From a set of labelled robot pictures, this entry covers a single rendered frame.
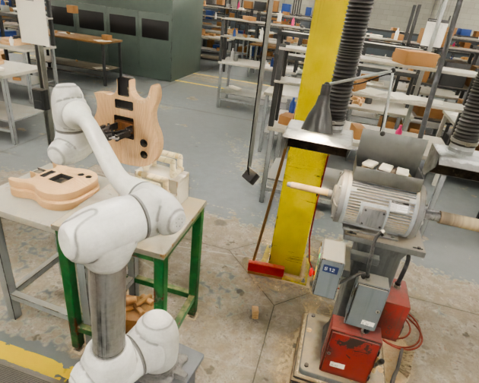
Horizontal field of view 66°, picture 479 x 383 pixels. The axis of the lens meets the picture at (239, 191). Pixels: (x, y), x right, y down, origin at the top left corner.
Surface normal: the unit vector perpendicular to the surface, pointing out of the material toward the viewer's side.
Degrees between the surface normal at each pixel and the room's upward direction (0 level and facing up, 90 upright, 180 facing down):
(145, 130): 90
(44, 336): 0
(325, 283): 90
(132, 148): 90
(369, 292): 90
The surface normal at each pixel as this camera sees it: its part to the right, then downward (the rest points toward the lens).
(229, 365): 0.11, -0.88
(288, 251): -0.27, 0.42
